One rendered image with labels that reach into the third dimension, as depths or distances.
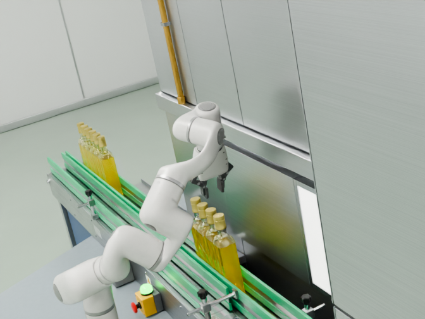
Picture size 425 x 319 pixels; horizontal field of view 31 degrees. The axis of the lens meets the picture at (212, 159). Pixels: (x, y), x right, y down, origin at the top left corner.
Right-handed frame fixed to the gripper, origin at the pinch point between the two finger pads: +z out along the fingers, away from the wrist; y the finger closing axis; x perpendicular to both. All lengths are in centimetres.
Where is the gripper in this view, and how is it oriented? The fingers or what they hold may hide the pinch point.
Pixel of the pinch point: (212, 188)
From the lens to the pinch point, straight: 231.3
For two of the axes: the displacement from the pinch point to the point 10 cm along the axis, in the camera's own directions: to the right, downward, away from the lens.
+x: 5.0, 4.7, -7.3
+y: -8.7, 3.2, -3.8
